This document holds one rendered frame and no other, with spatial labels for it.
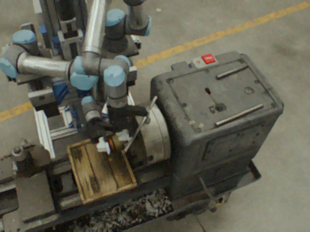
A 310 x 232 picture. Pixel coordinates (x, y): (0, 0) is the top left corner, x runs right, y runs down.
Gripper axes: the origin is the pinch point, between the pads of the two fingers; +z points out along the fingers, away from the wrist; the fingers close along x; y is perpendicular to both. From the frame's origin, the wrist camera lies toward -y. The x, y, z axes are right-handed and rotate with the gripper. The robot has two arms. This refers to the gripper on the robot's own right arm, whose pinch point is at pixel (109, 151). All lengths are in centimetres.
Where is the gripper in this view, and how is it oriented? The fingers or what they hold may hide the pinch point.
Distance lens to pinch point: 167.9
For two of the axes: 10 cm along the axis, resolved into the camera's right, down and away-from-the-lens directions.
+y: -9.3, 2.8, -2.4
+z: 3.7, 7.7, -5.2
